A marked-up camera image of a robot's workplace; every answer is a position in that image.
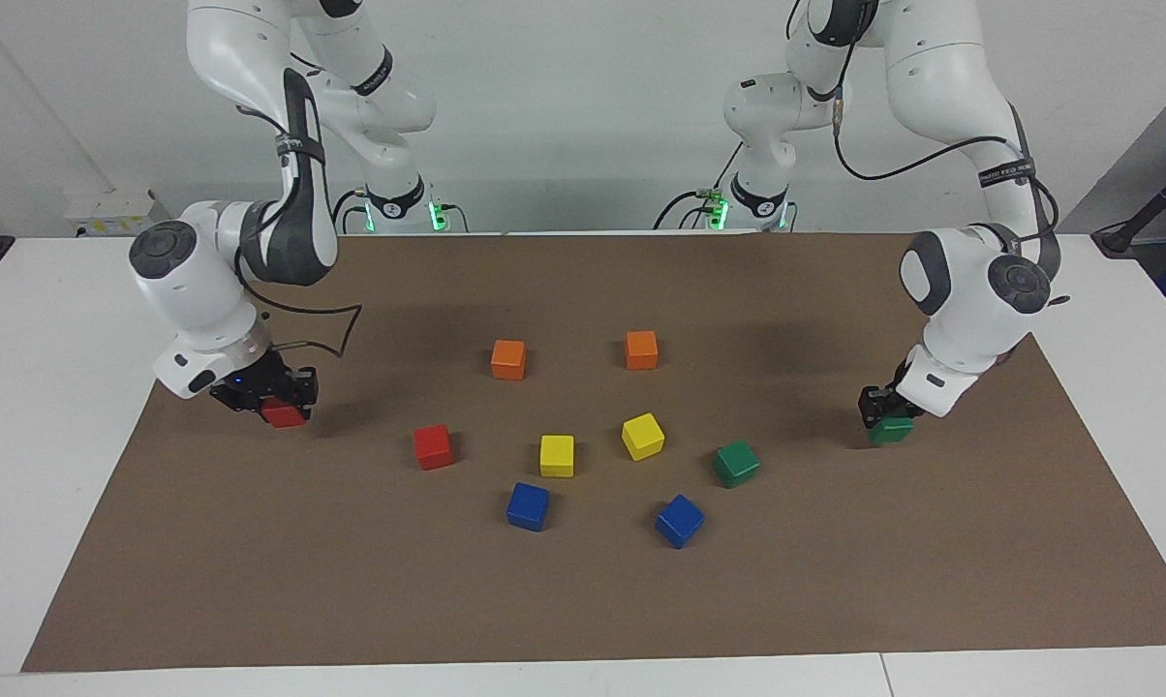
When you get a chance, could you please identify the white box with yellow labels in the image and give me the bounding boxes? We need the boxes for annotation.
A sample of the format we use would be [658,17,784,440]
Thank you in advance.
[65,189,172,238]

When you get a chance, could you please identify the blue wooden block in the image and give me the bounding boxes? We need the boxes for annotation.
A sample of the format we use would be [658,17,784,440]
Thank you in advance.
[506,482,550,532]
[655,495,706,550]

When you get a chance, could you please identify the black stand with pole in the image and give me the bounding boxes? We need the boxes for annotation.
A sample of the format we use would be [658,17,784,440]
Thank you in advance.
[1091,155,1166,258]

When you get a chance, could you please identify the brown table mat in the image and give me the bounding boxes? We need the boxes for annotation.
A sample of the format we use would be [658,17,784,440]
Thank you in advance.
[21,232,1166,673]

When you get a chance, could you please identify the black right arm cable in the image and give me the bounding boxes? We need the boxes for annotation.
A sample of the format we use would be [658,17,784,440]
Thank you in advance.
[234,106,363,361]

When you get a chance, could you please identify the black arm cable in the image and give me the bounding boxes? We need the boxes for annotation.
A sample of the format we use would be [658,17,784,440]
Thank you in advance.
[830,82,1063,282]
[234,106,363,361]

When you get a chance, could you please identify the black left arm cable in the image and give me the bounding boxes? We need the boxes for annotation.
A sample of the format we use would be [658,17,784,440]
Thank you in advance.
[830,82,1063,282]

